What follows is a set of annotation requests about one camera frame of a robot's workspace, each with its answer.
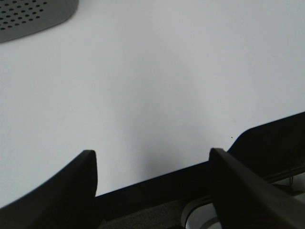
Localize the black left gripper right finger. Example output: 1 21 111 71
209 148 305 229

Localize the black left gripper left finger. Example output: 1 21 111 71
0 150 97 229

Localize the grey perforated laundry basket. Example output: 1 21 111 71
0 0 79 43

